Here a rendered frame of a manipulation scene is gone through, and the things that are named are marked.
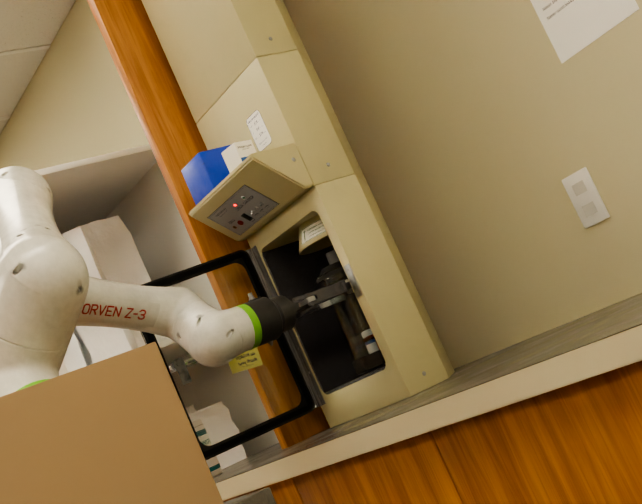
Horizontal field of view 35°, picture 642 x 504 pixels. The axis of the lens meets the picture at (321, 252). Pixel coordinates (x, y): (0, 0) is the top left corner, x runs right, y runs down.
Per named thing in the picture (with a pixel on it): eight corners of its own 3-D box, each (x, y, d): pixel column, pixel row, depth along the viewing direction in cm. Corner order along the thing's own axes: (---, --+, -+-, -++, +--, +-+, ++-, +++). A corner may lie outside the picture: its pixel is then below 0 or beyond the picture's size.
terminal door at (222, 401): (317, 409, 225) (246, 247, 230) (197, 464, 211) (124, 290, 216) (316, 409, 226) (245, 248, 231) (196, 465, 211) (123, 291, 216)
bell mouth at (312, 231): (345, 241, 235) (335, 220, 236) (386, 213, 221) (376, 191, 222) (285, 262, 225) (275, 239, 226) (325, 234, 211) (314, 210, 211)
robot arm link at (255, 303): (249, 356, 207) (269, 344, 200) (226, 304, 209) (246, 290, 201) (272, 347, 211) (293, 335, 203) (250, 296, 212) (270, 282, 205)
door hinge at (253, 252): (320, 406, 227) (250, 249, 232) (325, 403, 225) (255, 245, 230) (315, 408, 226) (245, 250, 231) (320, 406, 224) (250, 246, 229)
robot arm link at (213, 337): (206, 383, 195) (205, 334, 190) (171, 356, 203) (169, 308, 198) (264, 360, 203) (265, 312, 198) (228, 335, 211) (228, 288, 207)
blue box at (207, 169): (232, 196, 231) (216, 161, 232) (251, 179, 223) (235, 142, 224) (195, 206, 225) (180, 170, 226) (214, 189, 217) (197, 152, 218)
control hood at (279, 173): (246, 239, 233) (229, 201, 234) (315, 185, 207) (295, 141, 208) (204, 253, 226) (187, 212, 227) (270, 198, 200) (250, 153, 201)
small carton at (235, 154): (249, 174, 218) (238, 149, 219) (262, 164, 214) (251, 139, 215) (232, 178, 215) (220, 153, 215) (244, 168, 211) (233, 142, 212)
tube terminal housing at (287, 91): (409, 390, 241) (279, 105, 251) (494, 355, 216) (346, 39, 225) (329, 428, 227) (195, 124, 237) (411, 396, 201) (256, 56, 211)
